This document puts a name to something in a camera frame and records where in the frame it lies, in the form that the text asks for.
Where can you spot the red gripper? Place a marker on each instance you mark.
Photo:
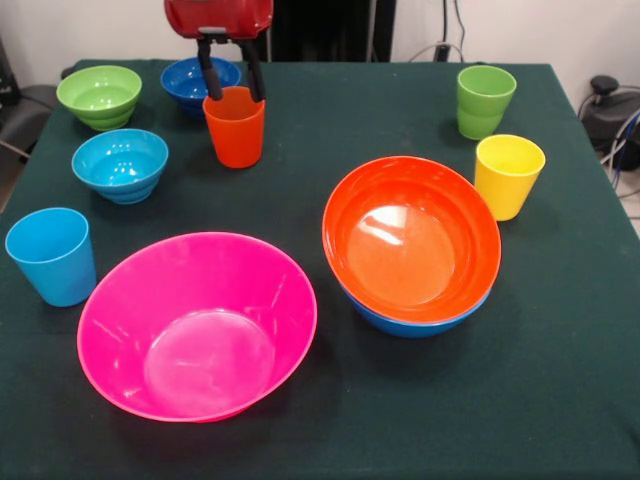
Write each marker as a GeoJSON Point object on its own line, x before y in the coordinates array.
{"type": "Point", "coordinates": [215, 15]}

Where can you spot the orange cup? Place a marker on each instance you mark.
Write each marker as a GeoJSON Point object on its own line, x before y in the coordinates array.
{"type": "Point", "coordinates": [235, 140]}

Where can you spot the large orange bowl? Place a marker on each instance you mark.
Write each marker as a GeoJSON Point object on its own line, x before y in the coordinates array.
{"type": "Point", "coordinates": [410, 250]}

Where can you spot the green cup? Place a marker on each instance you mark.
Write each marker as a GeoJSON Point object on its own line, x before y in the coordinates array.
{"type": "Point", "coordinates": [485, 100]}

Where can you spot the large pink bowl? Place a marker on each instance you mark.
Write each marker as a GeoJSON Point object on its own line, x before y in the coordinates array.
{"type": "Point", "coordinates": [200, 325]}

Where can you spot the yellow cup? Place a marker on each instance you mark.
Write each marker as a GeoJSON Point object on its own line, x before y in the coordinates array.
{"type": "Point", "coordinates": [507, 180]}

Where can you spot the large blue bowl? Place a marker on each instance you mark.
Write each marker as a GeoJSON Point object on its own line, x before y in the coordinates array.
{"type": "Point", "coordinates": [415, 328]}

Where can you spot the dark blue ribbed bowl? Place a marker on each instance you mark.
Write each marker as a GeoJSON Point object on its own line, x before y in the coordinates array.
{"type": "Point", "coordinates": [182, 82]}

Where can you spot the green ribbed bowl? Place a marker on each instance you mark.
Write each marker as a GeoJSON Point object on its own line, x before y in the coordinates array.
{"type": "Point", "coordinates": [100, 95]}

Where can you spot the light blue ribbed bowl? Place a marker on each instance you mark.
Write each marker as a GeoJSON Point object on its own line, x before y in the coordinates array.
{"type": "Point", "coordinates": [120, 160]}

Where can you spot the light blue cup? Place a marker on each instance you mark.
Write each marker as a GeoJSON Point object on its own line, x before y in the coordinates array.
{"type": "Point", "coordinates": [55, 270]}

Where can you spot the dark green tablecloth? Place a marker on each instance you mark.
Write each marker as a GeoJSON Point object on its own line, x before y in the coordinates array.
{"type": "Point", "coordinates": [450, 400]}

